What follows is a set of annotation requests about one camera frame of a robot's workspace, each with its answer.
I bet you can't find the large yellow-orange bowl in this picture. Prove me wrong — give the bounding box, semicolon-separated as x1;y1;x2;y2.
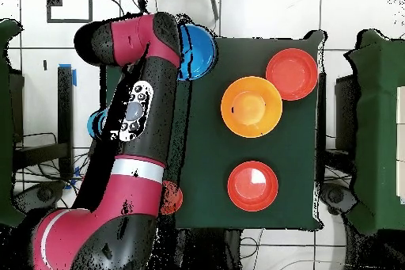
220;75;283;139

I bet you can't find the large orange bowl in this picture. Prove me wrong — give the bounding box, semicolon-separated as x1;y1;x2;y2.
265;48;319;102
226;160;280;213

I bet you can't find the large blue bowl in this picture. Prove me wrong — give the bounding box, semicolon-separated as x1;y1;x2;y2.
177;23;218;82

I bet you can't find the dark green table cloth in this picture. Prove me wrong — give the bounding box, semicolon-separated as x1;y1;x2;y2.
104;28;327;230

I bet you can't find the small orange bowl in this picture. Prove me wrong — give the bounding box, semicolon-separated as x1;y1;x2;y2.
159;180;184;216

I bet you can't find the small blue bowl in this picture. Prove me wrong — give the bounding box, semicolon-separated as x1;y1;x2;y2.
86;108;108;140

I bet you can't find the blue tape strip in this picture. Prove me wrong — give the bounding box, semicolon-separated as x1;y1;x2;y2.
58;63;78;87

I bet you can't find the black office chair base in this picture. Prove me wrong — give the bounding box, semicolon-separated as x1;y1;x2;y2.
13;181;66;215
319;182;358;217

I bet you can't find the green cloth covered side table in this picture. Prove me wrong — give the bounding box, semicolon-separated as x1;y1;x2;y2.
0;18;29;228
344;29;405;236

